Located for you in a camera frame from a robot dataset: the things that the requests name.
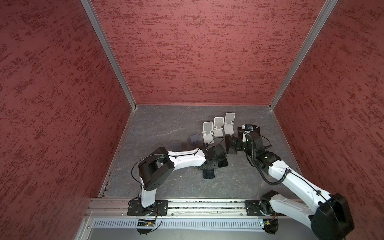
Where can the white slotted cable duct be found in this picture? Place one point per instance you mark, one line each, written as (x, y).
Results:
(250, 225)

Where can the grey round-base phone stand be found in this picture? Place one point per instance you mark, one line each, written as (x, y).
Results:
(194, 139)

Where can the black phone with right sticker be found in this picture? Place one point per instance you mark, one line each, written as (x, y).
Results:
(256, 129)

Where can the aluminium corner post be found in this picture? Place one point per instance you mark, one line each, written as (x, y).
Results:
(317, 26)
(97, 26)

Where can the right aluminium corner post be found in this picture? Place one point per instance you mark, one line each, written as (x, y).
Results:
(317, 26)

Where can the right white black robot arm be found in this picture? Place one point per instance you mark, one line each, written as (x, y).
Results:
(327, 215)

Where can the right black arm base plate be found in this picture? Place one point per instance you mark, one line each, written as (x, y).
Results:
(252, 208)

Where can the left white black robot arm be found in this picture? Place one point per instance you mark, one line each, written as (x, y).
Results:
(157, 167)

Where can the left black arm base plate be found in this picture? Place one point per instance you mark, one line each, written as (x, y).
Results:
(160, 207)

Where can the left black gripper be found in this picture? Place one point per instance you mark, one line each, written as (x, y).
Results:
(214, 165)

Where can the white phone stand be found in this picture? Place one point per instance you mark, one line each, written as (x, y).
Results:
(207, 132)
(229, 123)
(218, 126)

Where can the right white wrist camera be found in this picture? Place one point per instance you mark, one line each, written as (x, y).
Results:
(248, 128)

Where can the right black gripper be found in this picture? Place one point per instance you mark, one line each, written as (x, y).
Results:
(239, 141)

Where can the aluminium front rail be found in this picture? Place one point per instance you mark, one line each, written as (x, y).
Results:
(177, 208)

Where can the left aluminium corner post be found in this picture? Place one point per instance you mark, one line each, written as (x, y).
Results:
(97, 26)

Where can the black phone back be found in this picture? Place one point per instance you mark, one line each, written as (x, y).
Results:
(223, 163)

